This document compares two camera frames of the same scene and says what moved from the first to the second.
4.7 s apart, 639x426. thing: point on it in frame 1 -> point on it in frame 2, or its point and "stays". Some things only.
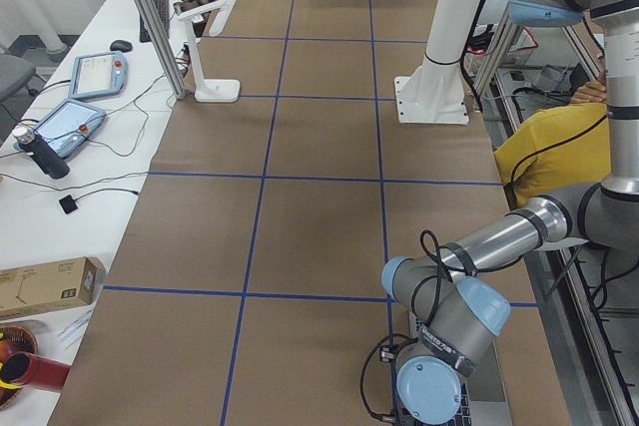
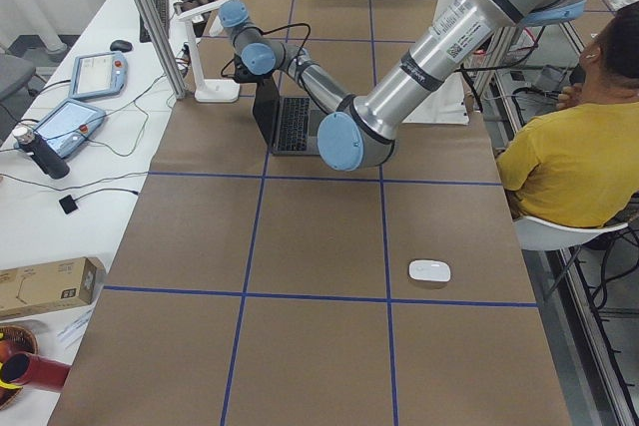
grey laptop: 483,398 -> 289,124
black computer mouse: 121,45 stays
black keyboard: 162,8 stays
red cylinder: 24,368 stays
